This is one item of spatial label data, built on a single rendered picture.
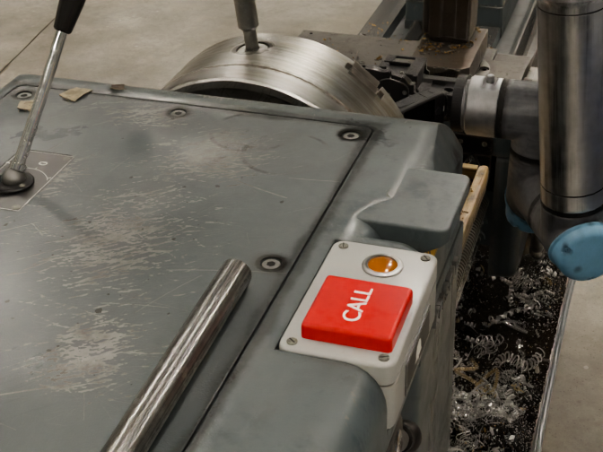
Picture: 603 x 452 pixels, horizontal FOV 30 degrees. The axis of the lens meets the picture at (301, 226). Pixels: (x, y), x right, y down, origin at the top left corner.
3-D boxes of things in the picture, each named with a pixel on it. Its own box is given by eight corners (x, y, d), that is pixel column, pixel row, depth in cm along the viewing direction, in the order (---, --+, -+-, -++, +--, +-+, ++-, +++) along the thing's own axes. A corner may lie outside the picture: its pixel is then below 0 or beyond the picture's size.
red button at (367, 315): (391, 365, 71) (391, 339, 69) (300, 348, 72) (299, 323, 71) (413, 311, 75) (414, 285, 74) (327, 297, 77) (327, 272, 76)
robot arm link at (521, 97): (582, 166, 137) (590, 102, 132) (493, 154, 140) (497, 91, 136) (589, 137, 143) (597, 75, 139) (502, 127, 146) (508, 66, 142)
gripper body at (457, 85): (382, 104, 151) (471, 114, 148) (365, 132, 144) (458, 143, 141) (383, 51, 147) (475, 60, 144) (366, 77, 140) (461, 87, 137)
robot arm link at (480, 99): (493, 148, 140) (497, 88, 135) (456, 143, 141) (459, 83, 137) (502, 122, 146) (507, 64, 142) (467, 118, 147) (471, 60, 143)
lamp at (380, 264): (393, 282, 78) (393, 273, 77) (363, 277, 78) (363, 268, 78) (400, 266, 79) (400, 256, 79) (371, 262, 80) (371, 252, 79)
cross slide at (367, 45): (537, 122, 171) (540, 95, 168) (271, 91, 182) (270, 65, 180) (552, 78, 184) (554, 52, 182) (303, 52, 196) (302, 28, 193)
